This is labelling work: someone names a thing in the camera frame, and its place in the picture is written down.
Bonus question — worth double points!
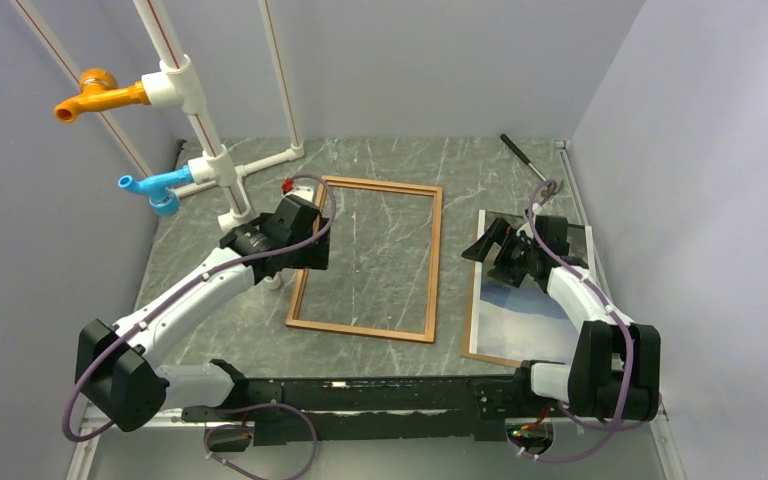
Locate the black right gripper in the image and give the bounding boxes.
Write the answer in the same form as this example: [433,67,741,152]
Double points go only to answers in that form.
[462,218,541,288]

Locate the landscape photo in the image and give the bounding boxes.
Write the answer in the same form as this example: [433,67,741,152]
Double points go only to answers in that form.
[462,210,593,367]

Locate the wooden picture frame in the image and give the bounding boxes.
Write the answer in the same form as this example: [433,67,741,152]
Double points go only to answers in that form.
[285,175,443,344]

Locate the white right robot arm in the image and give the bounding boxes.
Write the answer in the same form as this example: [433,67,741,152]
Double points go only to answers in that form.
[461,212,661,424]

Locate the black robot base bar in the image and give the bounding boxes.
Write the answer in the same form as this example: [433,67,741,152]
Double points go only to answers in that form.
[182,369,550,446]

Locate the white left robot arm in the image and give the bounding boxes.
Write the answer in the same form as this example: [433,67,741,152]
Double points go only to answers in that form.
[75,187,329,432]

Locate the blue faucet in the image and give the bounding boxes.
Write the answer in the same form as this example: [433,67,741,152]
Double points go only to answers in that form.
[118,167,194,216]

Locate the white pvc pipe stand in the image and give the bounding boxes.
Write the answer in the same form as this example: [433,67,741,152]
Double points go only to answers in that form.
[11,0,306,234]

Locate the orange faucet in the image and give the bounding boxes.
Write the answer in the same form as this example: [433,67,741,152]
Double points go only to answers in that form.
[53,68,151,123]

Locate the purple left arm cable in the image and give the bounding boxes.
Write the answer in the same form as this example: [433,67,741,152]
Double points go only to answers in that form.
[60,174,338,444]

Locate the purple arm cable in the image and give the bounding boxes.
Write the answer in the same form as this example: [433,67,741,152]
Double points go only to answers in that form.
[507,178,664,465]
[60,174,338,444]

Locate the black handled hammer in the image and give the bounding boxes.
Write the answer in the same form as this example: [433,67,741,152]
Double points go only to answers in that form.
[499,134,564,200]

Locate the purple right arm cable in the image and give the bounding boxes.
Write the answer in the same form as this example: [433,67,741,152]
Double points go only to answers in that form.
[507,178,664,465]

